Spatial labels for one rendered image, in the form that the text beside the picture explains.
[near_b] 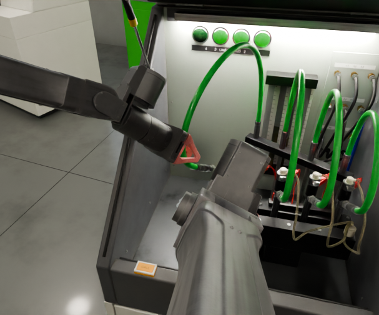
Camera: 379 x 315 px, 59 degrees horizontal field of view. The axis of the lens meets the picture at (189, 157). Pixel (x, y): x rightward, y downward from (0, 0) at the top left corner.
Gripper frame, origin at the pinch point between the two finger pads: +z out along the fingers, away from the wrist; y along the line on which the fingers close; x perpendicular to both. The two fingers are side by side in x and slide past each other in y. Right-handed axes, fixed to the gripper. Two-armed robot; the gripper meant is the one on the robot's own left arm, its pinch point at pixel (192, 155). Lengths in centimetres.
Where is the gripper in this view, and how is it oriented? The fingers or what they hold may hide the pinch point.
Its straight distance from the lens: 73.4
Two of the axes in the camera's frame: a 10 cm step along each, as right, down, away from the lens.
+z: 6.7, 3.8, 6.4
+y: -5.8, -2.8, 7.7
